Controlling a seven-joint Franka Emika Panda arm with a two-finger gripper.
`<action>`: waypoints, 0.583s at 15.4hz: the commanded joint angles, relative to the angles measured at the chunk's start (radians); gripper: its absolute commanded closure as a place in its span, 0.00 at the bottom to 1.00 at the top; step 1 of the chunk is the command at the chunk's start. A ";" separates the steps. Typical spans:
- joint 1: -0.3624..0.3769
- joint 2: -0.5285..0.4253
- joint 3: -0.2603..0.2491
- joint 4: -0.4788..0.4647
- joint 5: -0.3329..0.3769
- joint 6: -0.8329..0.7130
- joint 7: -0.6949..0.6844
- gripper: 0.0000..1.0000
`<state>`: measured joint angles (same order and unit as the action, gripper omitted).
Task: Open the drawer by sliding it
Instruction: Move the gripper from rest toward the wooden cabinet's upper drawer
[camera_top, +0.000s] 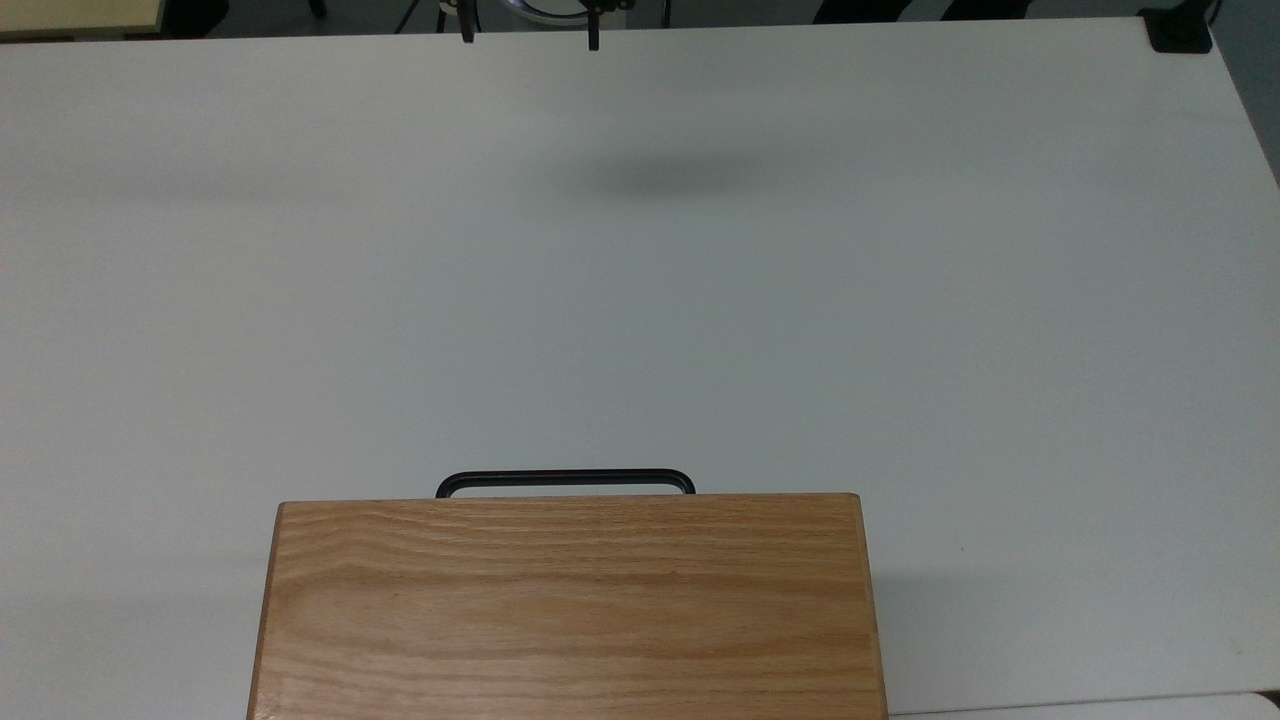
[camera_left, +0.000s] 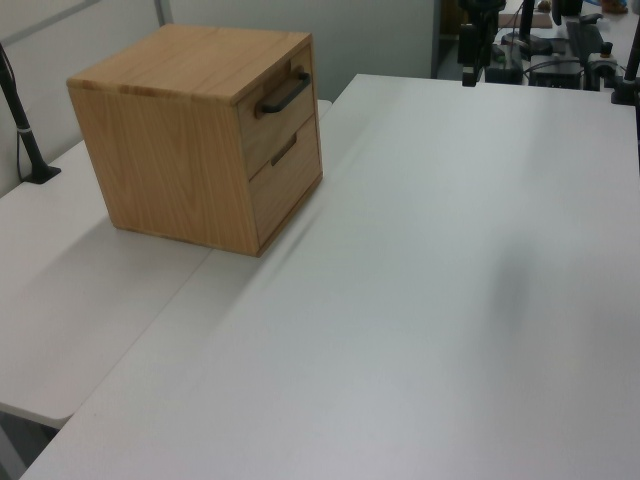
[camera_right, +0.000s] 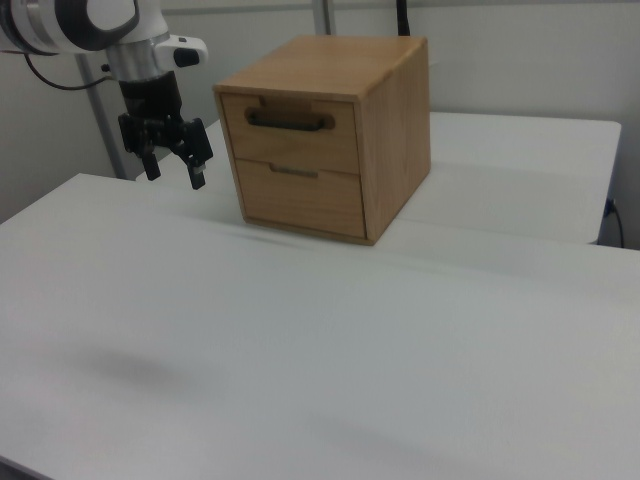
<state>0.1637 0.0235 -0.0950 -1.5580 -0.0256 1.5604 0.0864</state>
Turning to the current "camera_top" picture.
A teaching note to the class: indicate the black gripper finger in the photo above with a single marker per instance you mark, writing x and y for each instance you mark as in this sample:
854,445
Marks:
467,30
594,35

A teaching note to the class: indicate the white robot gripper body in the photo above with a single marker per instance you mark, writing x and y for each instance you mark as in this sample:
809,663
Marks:
550,8

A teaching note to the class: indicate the wooden drawer cabinet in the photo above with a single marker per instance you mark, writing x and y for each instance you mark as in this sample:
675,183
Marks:
565,610

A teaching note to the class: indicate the yellow wooden side table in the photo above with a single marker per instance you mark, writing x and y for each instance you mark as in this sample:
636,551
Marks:
80,15

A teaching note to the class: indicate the black table clamp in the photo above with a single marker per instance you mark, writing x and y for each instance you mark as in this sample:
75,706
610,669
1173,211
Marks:
1178,32

